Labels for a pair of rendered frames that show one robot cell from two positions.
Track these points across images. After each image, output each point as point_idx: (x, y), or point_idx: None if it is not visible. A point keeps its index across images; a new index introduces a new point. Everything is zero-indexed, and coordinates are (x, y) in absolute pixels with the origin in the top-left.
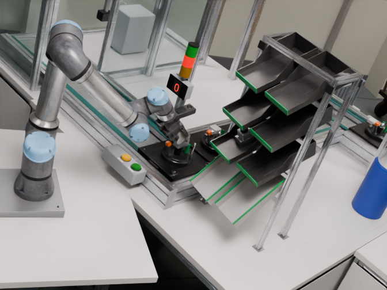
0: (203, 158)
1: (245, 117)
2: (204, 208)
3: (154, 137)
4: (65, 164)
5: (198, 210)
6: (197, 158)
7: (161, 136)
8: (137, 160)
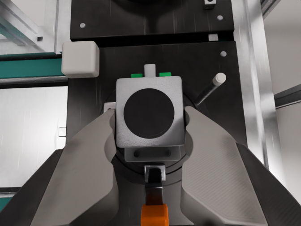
0: (182, 37)
1: None
2: (280, 126)
3: (29, 93)
4: None
5: (284, 149)
6: (184, 60)
7: (37, 79)
8: None
